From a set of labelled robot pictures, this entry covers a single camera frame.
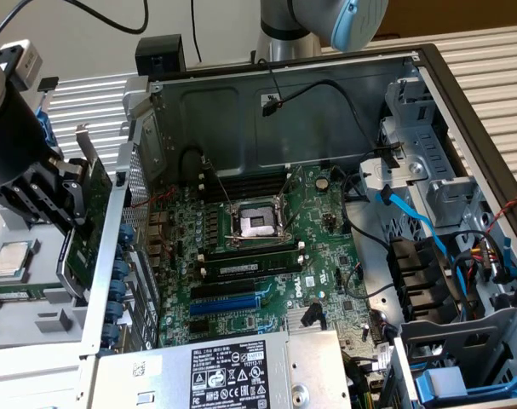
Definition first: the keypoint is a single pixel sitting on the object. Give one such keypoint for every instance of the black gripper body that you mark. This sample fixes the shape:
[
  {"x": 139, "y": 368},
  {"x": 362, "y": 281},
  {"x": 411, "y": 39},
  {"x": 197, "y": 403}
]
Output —
[{"x": 19, "y": 136}]

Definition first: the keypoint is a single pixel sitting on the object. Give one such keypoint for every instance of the green graphics card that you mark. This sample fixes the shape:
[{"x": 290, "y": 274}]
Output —
[{"x": 98, "y": 200}]

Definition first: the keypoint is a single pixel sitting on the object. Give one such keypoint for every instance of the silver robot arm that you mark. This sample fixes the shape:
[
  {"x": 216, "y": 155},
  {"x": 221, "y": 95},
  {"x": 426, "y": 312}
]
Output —
[{"x": 283, "y": 21}]

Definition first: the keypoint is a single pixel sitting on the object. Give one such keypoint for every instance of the blue disk carrier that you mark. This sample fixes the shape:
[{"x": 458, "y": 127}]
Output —
[{"x": 49, "y": 132}]

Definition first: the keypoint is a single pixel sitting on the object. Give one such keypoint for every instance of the grey parts rack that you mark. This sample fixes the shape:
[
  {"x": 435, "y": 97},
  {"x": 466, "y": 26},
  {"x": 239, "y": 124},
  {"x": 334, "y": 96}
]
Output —
[{"x": 45, "y": 255}]

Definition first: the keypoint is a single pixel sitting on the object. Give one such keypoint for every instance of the blue card retention clip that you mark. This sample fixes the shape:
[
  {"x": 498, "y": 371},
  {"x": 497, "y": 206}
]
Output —
[
  {"x": 127, "y": 233},
  {"x": 121, "y": 267},
  {"x": 114, "y": 312},
  {"x": 118, "y": 289},
  {"x": 110, "y": 333}
]

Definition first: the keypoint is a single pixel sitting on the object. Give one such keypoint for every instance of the silver CPU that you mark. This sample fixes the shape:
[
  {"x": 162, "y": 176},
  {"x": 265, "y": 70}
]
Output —
[{"x": 11, "y": 260}]

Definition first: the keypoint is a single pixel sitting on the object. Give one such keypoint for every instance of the green RAM stick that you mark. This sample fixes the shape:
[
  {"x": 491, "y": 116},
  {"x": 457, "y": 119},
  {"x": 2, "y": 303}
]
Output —
[{"x": 15, "y": 293}]

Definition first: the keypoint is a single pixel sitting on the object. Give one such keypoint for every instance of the locking lever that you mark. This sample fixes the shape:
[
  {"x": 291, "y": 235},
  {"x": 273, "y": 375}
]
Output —
[
  {"x": 295, "y": 216},
  {"x": 223, "y": 188}
]

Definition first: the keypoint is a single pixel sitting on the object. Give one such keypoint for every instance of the open PC case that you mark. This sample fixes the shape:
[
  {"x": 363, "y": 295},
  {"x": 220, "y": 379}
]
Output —
[{"x": 224, "y": 128}]

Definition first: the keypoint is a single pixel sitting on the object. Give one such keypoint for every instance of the black box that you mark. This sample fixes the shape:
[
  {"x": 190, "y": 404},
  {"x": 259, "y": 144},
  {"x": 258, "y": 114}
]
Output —
[{"x": 160, "y": 51}]

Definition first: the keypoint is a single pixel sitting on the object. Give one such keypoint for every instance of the long black expansion slot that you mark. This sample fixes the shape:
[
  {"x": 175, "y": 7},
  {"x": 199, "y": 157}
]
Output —
[{"x": 220, "y": 290}]

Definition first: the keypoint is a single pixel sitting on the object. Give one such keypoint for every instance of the short black expansion slot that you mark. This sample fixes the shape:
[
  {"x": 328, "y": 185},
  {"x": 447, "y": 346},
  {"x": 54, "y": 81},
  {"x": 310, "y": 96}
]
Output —
[{"x": 199, "y": 326}]

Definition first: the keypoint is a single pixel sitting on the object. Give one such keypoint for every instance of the black RAM slot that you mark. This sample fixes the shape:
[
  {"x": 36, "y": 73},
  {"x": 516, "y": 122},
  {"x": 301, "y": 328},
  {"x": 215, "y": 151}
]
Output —
[{"x": 249, "y": 250}]

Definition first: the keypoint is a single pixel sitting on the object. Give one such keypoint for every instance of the CPU socket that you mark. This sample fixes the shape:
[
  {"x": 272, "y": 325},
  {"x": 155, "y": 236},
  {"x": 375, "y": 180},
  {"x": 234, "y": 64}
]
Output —
[{"x": 258, "y": 221}]

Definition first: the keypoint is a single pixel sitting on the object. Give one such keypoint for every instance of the blue expansion slot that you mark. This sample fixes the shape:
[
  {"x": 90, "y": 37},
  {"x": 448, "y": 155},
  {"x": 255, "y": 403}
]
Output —
[{"x": 224, "y": 306}]

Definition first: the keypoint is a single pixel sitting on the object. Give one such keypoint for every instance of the RAM stick with white label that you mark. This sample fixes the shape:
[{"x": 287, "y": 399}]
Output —
[{"x": 249, "y": 267}]

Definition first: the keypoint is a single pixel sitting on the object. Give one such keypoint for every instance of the socket cover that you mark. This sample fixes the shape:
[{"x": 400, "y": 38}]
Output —
[{"x": 293, "y": 181}]

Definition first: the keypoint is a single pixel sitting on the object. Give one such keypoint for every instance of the coin battery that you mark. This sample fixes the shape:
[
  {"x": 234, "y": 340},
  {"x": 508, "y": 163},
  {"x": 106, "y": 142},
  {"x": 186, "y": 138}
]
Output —
[{"x": 322, "y": 182}]

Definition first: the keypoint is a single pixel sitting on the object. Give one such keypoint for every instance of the silver heatsink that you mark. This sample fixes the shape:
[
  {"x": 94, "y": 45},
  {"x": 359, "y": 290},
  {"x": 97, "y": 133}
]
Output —
[{"x": 293, "y": 319}]

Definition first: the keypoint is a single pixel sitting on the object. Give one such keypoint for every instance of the green motherboard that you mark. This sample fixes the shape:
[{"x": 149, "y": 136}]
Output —
[{"x": 326, "y": 255}]

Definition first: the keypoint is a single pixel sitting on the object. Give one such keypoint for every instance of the black SATA plug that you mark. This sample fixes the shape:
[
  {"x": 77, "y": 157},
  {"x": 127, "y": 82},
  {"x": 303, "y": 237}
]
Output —
[{"x": 312, "y": 315}]

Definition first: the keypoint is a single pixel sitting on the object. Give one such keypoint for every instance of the silver power supply unit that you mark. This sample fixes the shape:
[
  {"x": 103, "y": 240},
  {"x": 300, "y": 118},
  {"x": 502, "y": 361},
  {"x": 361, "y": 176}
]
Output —
[{"x": 317, "y": 362}]

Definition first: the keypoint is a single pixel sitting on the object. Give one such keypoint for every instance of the grey disk bay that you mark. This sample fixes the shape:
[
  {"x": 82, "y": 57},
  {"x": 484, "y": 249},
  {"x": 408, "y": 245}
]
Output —
[{"x": 454, "y": 332}]

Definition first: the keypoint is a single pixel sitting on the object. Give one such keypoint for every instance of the blue disk caddy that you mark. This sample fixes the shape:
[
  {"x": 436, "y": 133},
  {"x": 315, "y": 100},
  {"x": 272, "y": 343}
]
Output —
[{"x": 441, "y": 383}]

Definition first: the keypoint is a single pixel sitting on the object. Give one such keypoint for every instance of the black chassis switch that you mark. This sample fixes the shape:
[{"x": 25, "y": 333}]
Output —
[{"x": 122, "y": 179}]

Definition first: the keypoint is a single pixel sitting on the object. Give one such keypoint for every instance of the black-capped metal post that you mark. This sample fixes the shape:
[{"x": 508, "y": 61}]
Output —
[{"x": 48, "y": 84}]

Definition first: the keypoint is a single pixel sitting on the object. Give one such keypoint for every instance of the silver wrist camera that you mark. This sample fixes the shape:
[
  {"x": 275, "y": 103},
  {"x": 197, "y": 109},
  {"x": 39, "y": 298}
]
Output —
[{"x": 26, "y": 64}]

